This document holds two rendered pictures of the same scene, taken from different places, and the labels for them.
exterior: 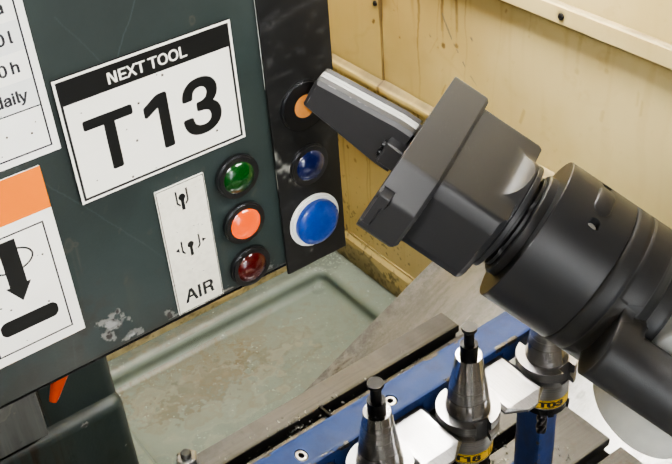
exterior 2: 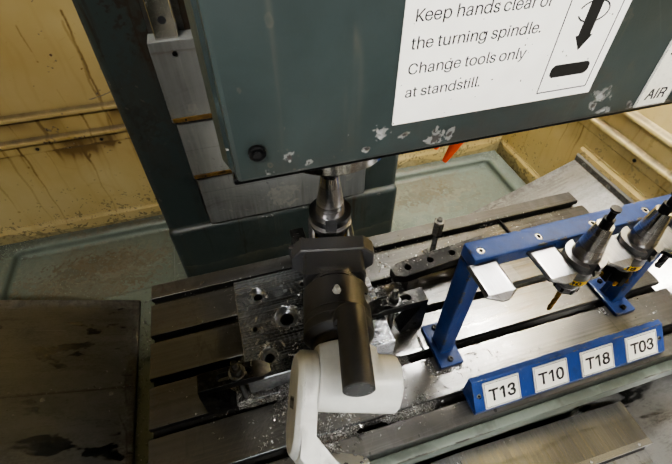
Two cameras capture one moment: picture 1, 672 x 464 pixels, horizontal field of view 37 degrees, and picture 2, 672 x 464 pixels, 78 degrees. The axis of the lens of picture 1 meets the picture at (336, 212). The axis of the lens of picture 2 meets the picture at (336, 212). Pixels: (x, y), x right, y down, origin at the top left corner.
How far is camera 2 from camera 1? 32 cm
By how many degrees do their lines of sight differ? 17
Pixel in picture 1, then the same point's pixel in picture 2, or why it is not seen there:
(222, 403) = (428, 205)
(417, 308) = (546, 187)
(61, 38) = not seen: outside the picture
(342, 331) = (491, 189)
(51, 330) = (572, 84)
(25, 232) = not seen: outside the picture
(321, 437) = (550, 230)
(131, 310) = (615, 91)
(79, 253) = (627, 25)
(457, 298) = (570, 188)
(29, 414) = (359, 181)
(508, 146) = not seen: outside the picture
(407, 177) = not seen: outside the picture
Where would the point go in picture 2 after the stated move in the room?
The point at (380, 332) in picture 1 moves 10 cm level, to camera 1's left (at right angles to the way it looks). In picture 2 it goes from (522, 194) to (492, 188)
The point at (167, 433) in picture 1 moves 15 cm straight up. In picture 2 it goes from (400, 211) to (405, 182)
